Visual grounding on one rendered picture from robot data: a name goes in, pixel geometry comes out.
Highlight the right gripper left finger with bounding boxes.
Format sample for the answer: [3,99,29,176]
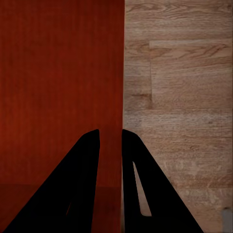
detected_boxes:
[3,129,100,233]

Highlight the storage box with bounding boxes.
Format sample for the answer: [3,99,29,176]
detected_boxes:
[0,0,125,233]

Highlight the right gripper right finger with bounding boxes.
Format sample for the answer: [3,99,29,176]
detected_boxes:
[121,129,203,233]

